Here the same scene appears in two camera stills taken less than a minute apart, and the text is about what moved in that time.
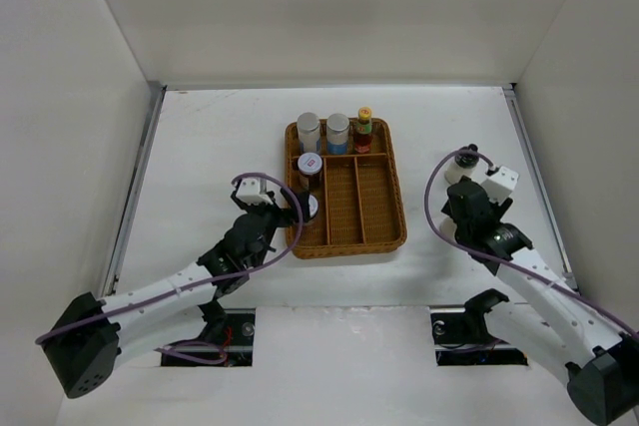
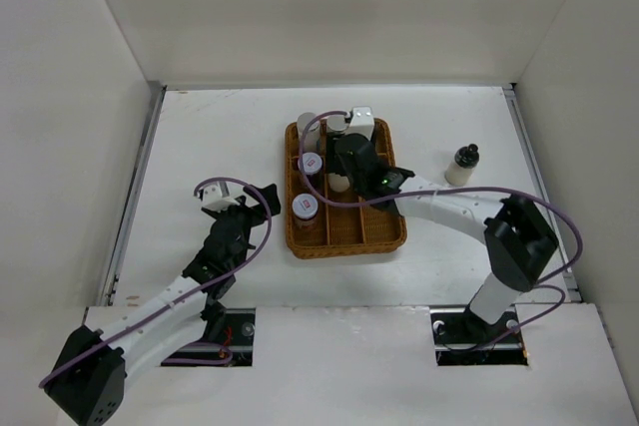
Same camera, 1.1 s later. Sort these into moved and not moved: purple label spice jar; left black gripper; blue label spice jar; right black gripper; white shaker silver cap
Moved: right black gripper; left black gripper; white shaker silver cap
Not moved: purple label spice jar; blue label spice jar
